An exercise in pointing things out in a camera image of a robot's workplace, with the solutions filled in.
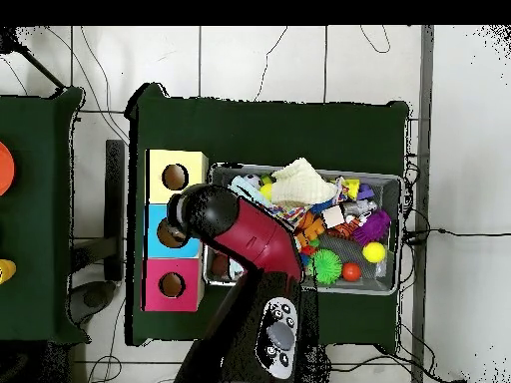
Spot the colourful polka dot cloth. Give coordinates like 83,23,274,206
274,203,311,225

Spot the cream waffle cloth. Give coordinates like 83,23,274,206
269,157,339,209

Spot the orange object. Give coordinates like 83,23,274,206
0,141,16,197

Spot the wooden box with three holes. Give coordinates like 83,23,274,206
141,149,210,313

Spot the dark green table cloth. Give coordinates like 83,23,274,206
0,86,91,345
124,82,410,347

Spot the green spiky rubber ball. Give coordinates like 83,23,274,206
308,248,343,286

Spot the yellow wedge block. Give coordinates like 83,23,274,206
342,178,361,200

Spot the red-orange ball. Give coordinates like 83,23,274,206
341,261,362,283

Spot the purple knobbly rubber toy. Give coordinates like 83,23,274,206
351,209,393,247

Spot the plain yellow ball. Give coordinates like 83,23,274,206
361,241,387,264

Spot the black rod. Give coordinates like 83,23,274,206
13,41,68,91

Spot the yellow toy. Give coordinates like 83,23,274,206
0,258,18,285

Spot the silver wire mesh bin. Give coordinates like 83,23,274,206
202,162,404,297

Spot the black power cable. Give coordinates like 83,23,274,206
402,227,511,245

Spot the grey metal post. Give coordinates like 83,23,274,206
410,25,435,383

